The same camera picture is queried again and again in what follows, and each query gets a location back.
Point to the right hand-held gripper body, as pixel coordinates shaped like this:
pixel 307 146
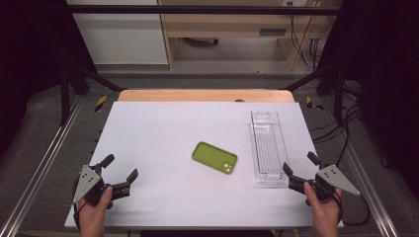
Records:
pixel 329 181

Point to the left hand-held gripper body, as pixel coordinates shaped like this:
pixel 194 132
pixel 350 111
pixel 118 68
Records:
pixel 95 187

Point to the clear plastic packaging box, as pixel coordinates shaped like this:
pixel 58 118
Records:
pixel 267 148

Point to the person's left hand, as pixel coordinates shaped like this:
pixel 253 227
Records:
pixel 94 215

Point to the person's right hand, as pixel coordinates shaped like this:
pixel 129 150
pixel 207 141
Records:
pixel 324 215

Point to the yellow black floor tape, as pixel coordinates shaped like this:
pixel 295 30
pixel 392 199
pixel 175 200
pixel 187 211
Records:
pixel 310 102
pixel 100 103

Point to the white table mat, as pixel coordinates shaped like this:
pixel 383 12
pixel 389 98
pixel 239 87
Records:
pixel 171 131

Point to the wooden table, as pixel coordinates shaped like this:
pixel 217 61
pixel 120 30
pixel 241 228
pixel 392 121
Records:
pixel 197 95

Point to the black curtain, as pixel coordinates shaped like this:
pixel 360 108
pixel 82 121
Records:
pixel 29 49
pixel 388 82

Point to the white cabinet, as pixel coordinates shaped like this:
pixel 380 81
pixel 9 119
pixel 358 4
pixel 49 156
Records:
pixel 122 36

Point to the light wooden desk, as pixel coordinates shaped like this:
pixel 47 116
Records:
pixel 230 23

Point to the aluminium rail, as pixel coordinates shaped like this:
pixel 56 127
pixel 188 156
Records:
pixel 39 171
pixel 365 184

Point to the black metal frame stand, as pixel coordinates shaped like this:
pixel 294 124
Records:
pixel 65 95
pixel 337 92

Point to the black horizontal frame bar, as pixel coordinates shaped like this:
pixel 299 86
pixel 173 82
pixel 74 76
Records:
pixel 197 10

